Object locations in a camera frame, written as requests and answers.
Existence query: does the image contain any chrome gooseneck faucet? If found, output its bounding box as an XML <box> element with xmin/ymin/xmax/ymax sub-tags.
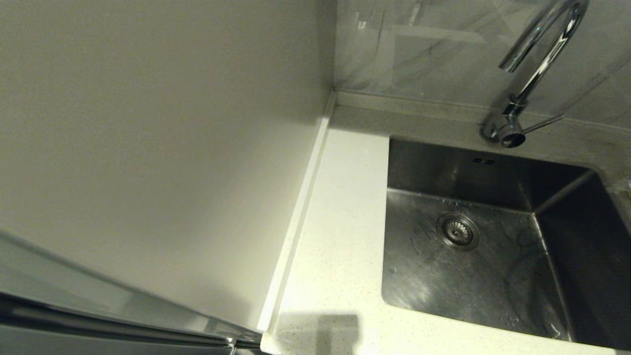
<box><xmin>482</xmin><ymin>0</ymin><xmax>590</xmax><ymax>149</ymax></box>

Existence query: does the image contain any stainless steel sink basin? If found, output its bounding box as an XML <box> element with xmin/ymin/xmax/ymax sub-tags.
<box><xmin>381</xmin><ymin>137</ymin><xmax>631</xmax><ymax>351</ymax></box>

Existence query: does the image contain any round metal drain strainer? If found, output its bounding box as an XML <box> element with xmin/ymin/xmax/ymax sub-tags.
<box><xmin>436</xmin><ymin>213</ymin><xmax>480</xmax><ymax>251</ymax></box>

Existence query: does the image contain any stainless steel appliance door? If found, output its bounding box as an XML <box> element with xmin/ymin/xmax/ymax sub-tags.
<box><xmin>0</xmin><ymin>229</ymin><xmax>264</xmax><ymax>355</ymax></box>

